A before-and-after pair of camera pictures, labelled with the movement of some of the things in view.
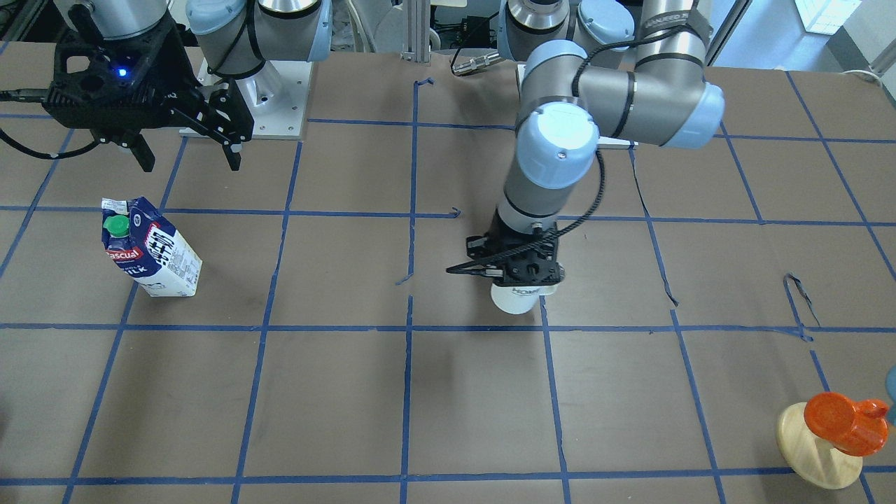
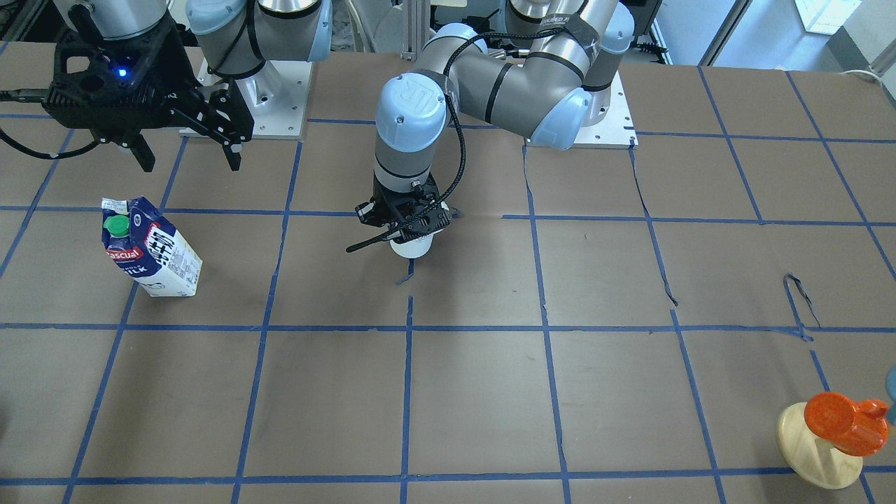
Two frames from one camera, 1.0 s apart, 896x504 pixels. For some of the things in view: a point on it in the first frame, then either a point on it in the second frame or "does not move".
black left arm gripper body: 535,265 to 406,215
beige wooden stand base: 815,460 does not move
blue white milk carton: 141,241 does not move
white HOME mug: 518,299 to 415,248
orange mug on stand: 852,428 does not move
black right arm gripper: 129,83 does not move
